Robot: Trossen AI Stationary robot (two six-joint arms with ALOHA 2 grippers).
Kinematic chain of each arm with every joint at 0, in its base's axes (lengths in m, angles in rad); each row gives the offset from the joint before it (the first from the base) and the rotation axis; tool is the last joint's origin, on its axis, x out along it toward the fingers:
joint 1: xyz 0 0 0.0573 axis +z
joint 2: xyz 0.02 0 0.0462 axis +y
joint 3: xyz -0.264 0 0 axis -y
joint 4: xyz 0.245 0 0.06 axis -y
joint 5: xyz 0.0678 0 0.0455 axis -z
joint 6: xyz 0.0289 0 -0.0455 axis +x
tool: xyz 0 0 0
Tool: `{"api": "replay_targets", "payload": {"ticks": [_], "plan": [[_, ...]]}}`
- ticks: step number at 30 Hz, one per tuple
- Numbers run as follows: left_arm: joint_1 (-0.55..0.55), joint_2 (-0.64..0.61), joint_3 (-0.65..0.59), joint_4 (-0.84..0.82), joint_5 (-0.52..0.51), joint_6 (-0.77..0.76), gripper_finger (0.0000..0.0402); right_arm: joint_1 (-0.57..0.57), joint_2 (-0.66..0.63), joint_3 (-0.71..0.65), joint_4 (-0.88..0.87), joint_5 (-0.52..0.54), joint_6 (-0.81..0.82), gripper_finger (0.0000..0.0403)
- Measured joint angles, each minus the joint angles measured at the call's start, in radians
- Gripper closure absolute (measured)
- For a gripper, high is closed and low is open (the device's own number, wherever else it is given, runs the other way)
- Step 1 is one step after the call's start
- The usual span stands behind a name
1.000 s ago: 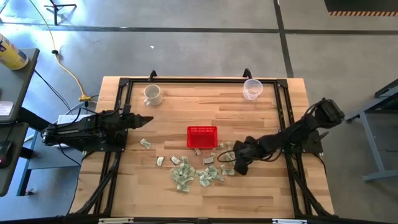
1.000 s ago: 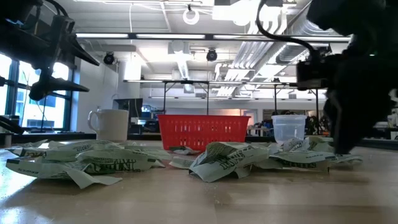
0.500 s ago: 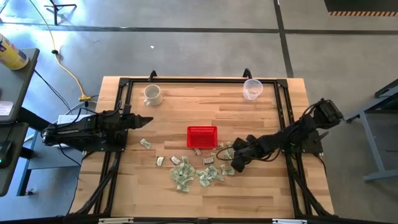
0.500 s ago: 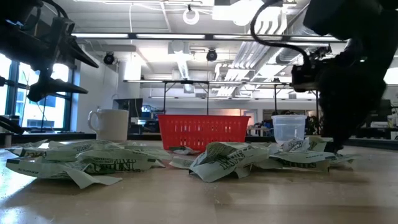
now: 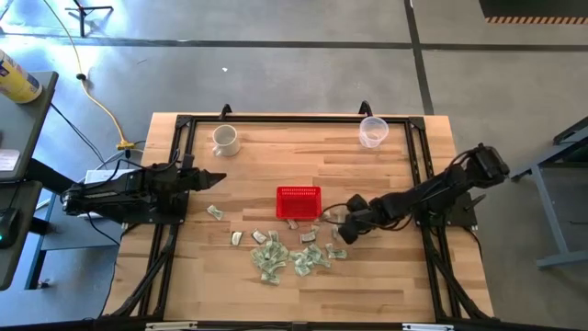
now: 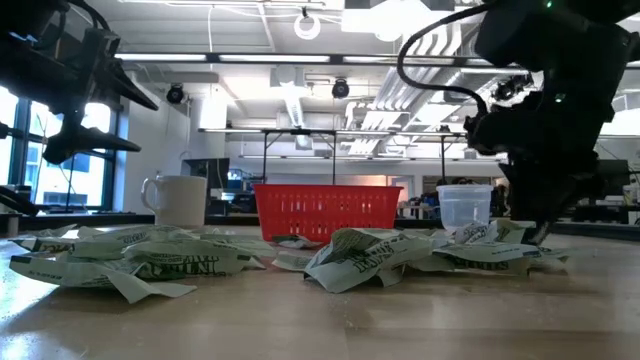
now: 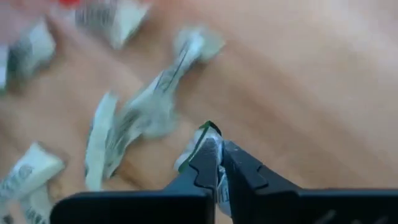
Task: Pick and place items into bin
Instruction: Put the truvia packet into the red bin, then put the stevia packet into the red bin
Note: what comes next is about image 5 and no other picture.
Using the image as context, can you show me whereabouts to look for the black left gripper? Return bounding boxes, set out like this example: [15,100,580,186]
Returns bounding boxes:
[176,166,227,194]

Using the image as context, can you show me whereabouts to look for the yellow wipes canister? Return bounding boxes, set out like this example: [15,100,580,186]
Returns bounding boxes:
[0,48,43,105]

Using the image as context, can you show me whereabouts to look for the clear plastic cup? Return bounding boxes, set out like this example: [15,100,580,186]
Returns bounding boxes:
[358,116,390,149]

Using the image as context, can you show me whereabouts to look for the black floor cable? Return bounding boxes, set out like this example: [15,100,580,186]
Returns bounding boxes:
[49,103,107,163]

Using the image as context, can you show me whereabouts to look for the red plastic basket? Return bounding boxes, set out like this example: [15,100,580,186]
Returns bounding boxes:
[275,185,323,221]

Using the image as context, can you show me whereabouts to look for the white ceramic mug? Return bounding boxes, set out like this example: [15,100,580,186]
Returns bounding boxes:
[211,124,242,158]

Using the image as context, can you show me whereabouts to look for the grey metal table frame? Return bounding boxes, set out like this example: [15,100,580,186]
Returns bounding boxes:
[509,114,588,270]

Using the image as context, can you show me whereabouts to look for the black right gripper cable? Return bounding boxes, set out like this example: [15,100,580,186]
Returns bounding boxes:
[321,203,351,226]

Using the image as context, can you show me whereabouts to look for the yellow power cable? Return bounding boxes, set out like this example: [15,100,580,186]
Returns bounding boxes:
[41,0,137,152]

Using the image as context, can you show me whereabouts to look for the black yellow hazard mat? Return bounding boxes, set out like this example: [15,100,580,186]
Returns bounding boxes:
[478,0,588,25]

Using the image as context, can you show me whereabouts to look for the white paper label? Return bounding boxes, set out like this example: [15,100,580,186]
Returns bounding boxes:
[0,149,22,172]

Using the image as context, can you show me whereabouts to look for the black aluminium table frame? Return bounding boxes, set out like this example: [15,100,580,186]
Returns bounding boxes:
[98,101,495,323]

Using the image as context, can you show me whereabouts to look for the white paper sheet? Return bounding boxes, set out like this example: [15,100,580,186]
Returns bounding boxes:
[85,168,139,185]

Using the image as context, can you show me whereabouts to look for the silver metal bracket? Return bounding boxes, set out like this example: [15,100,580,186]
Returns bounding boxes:
[145,321,198,331]
[401,323,455,331]

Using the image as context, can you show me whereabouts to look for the black tripod stand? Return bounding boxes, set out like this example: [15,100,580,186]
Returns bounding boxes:
[63,0,115,38]

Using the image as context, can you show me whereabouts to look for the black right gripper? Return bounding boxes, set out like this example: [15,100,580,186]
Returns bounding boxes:
[339,193,385,245]

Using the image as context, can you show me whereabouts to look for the black computer mouse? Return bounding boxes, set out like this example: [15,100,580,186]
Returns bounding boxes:
[0,207,22,249]

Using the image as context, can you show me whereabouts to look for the grey side desk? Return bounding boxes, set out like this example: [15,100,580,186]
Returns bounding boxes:
[0,71,60,291]

